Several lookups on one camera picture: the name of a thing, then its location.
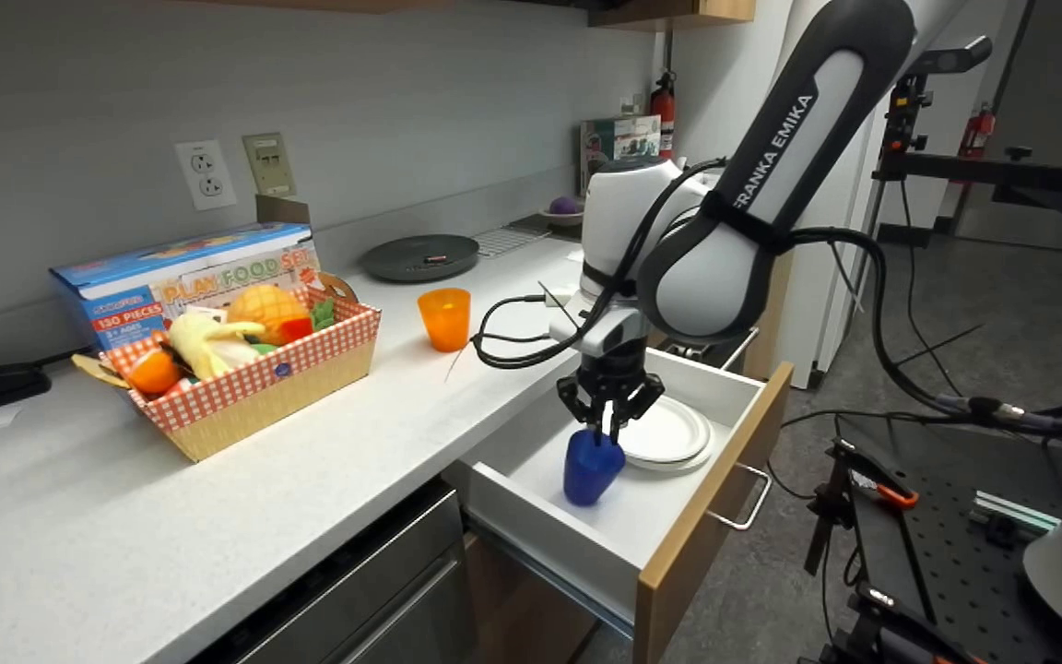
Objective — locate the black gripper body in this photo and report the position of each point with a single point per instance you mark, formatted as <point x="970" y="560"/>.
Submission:
<point x="608" y="369"/>

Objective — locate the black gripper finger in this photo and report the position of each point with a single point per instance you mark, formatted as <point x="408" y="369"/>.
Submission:
<point x="638" y="399"/>
<point x="574" y="404"/>

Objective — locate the blue plastic cup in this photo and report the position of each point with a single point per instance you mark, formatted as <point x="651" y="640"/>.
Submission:
<point x="591" y="467"/>

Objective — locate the wooden front drawer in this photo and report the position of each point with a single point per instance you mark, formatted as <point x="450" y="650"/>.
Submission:
<point x="680" y="492"/>

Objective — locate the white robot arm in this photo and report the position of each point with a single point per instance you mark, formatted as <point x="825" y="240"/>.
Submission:
<point x="739" y="223"/>

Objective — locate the orange plastic cup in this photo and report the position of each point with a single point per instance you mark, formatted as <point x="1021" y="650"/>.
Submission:
<point x="442" y="320"/>

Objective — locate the white paper plate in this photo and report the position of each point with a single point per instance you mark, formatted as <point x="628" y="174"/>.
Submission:
<point x="664" y="436"/>

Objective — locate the black cooktop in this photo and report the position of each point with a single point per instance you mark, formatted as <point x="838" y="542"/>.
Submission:
<point x="552" y="228"/>

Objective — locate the purple bowl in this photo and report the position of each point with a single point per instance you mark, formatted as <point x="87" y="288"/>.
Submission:
<point x="569" y="208"/>

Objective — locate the white appliance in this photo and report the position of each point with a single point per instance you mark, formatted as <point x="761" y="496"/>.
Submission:
<point x="820" y="309"/>

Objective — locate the dark grey round plate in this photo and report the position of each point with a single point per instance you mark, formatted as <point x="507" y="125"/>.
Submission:
<point x="420" y="259"/>

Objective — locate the red fire extinguisher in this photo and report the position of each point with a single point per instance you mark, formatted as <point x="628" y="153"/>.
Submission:
<point x="977" y="136"/>
<point x="664" y="111"/>

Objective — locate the black clamp orange grip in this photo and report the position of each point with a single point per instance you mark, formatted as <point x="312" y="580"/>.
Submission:
<point x="885" y="496"/>

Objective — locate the green toy slice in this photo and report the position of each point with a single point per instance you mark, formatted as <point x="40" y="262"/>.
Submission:
<point x="326" y="313"/>

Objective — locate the black steel dishwasher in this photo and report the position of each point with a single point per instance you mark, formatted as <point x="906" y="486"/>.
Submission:
<point x="369" y="591"/>

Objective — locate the red toy tomato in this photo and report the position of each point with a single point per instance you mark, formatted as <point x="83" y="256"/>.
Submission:
<point x="295" y="329"/>

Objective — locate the yellow toy pineapple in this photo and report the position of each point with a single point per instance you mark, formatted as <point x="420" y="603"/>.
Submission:
<point x="267" y="309"/>

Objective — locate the black perforated table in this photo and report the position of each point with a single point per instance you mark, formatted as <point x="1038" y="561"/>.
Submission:
<point x="959" y="577"/>

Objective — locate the pale yellow toy banana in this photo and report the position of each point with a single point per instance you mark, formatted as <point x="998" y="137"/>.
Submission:
<point x="205" y="344"/>

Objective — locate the pale green strip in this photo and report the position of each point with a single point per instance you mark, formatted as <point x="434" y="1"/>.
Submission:
<point x="1014" y="511"/>

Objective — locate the toy orange fruit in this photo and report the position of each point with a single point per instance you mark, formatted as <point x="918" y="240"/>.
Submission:
<point x="155" y="369"/>

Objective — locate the blue toy food box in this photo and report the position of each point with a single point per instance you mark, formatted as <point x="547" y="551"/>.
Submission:
<point x="136" y="288"/>

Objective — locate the wooden wall cabinet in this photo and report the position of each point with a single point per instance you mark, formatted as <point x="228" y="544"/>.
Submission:
<point x="680" y="8"/>

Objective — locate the black camera stand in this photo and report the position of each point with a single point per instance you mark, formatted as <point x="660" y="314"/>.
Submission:
<point x="906" y="125"/>

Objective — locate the beige wall switch plate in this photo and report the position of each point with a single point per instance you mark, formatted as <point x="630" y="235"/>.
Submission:
<point x="269" y="163"/>

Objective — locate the white wall outlet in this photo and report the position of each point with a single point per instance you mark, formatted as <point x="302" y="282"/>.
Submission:
<point x="206" y="174"/>

